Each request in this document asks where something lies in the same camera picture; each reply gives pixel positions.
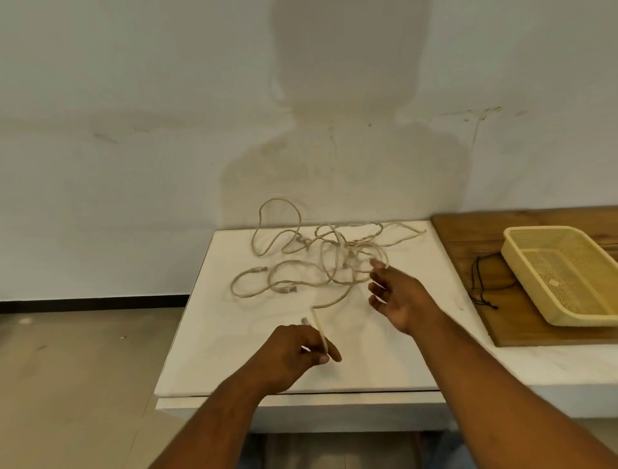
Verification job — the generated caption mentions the person's right hand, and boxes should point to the person's right hand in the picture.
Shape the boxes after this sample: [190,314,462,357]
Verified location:
[368,258,446,337]

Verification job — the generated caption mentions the person's left hand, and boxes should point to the person's left hand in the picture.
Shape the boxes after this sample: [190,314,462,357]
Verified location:
[250,324,343,395]

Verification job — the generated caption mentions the beige network cable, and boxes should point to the beige network cable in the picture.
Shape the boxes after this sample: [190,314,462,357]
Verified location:
[251,197,348,257]
[300,221,428,360]
[230,258,339,299]

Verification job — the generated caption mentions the person's left forearm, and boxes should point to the person's left forearm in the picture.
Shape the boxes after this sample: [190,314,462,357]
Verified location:
[149,365,272,469]

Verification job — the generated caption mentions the person's right forearm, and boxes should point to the person's right forearm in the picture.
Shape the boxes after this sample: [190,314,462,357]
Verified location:
[410,313,618,469]

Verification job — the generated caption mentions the brown wooden board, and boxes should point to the brown wooden board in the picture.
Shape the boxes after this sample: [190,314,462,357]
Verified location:
[431,206,618,348]

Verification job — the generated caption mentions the yellow plastic mesh basket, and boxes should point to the yellow plastic mesh basket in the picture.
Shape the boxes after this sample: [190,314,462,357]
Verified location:
[501,225,618,328]

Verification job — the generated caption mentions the thin black cord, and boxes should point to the thin black cord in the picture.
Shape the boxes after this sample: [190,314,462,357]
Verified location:
[469,251,508,310]

